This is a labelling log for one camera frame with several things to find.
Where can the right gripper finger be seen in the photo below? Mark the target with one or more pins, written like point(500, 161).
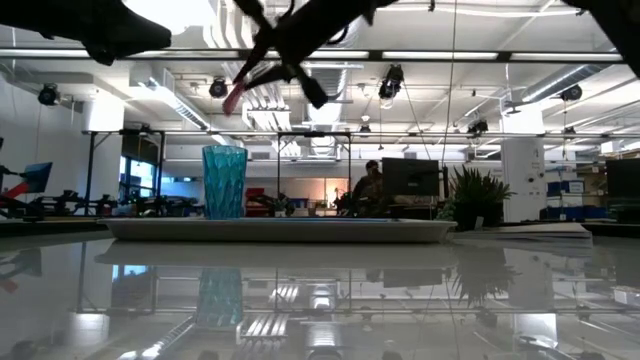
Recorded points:
point(272, 79)
point(257, 62)

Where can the teal faceted plastic cup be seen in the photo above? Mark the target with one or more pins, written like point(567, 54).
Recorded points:
point(225, 182)

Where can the black background robot arm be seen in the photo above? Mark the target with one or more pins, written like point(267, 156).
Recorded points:
point(65, 202)

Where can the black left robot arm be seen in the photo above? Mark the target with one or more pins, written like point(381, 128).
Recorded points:
point(25, 15)

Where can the grey plastic tray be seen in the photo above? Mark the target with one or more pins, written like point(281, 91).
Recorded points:
point(275, 231)

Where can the black ceiling spotlight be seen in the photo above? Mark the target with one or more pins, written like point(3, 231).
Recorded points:
point(218, 88)
point(391, 82)
point(571, 92)
point(48, 95)
point(477, 127)

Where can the white building column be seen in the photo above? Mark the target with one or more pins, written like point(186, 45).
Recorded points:
point(522, 175)
point(102, 115)

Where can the red crate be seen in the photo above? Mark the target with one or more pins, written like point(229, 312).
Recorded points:
point(254, 195)

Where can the person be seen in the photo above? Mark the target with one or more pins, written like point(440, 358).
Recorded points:
point(370, 192)

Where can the blue-lit monitor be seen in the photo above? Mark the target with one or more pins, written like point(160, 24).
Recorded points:
point(37, 176)

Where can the black computer monitor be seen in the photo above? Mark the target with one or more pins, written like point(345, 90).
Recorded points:
point(410, 177)

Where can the small green potted plant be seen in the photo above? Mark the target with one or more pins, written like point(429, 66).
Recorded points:
point(475, 200)

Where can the glossy white table mat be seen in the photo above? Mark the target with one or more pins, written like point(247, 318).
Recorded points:
point(150, 300)

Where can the blue storage bins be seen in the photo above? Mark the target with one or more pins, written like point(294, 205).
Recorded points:
point(570, 187)

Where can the dark monitor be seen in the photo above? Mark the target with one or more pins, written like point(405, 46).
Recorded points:
point(622, 185)

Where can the silver ventilation duct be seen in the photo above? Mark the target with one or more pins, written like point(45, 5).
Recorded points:
point(337, 82)

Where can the black workstation frame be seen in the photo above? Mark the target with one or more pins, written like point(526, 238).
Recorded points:
point(314, 134)
point(90, 170)

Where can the black aluminium table frame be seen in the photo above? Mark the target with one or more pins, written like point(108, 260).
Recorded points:
point(40, 227)

